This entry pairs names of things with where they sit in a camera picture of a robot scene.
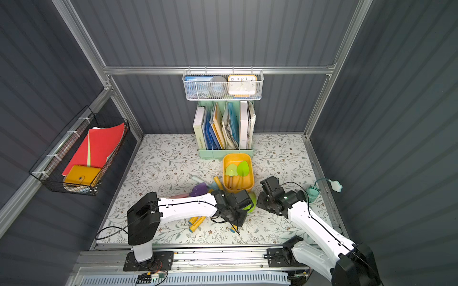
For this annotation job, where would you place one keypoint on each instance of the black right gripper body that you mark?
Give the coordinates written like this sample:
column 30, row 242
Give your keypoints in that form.
column 266, row 202

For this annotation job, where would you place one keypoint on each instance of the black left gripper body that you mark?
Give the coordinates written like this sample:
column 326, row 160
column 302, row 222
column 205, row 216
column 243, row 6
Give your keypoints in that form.
column 234, row 215

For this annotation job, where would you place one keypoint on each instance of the light green trowel wooden handle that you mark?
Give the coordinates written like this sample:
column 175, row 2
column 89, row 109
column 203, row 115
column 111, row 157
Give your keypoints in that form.
column 231, row 172

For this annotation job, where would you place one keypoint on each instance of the bright green shovel yellow handle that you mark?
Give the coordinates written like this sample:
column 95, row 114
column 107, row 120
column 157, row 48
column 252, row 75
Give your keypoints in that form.
column 242, row 171

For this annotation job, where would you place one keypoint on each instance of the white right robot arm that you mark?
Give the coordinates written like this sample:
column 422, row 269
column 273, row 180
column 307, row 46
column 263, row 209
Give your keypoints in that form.
column 338, row 259

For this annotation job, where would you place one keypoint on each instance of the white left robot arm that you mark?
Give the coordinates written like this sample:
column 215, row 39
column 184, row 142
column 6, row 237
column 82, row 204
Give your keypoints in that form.
column 150, row 211

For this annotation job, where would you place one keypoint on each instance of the yellow plastic storage box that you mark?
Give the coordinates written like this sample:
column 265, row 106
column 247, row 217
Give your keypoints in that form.
column 248, row 181

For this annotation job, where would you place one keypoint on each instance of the blue box in basket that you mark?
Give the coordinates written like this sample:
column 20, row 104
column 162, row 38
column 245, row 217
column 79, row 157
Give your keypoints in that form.
column 196, row 87

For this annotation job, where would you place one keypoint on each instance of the mint green small cup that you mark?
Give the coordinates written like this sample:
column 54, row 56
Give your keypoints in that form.
column 313, row 192

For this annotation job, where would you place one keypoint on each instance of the floral patterned table mat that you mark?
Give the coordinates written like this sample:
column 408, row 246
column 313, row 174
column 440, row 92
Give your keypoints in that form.
column 170, row 165

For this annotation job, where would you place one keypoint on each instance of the mint green file organizer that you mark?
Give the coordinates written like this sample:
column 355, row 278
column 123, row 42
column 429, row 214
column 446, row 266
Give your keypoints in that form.
column 221, row 129

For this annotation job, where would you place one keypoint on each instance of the white book in organizer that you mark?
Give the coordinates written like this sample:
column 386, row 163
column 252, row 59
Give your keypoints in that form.
column 199, row 120

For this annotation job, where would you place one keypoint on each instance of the white binder in organizer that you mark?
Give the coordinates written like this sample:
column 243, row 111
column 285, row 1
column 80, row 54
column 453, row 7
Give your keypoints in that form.
column 243, row 125

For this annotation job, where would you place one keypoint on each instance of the yellow alarm clock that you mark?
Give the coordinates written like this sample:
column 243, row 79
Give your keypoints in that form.
column 242, row 85

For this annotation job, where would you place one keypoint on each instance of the grey tape roll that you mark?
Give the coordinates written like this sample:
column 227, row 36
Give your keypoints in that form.
column 217, row 87

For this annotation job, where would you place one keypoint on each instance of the red paper folder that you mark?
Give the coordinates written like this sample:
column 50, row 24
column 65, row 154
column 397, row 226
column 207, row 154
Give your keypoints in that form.
column 97, row 147

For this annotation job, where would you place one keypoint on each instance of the purple shovel pink handle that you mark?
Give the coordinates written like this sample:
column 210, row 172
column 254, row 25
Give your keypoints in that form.
column 198, row 190

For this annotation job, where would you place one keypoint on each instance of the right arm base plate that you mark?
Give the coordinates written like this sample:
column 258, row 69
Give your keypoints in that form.
column 280, row 258

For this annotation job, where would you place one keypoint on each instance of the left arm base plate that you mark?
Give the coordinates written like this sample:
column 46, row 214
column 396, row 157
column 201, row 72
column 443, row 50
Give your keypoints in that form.
column 160, row 260

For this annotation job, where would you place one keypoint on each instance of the black wire wall basket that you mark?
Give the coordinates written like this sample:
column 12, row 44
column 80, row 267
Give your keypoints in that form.
column 49, row 168

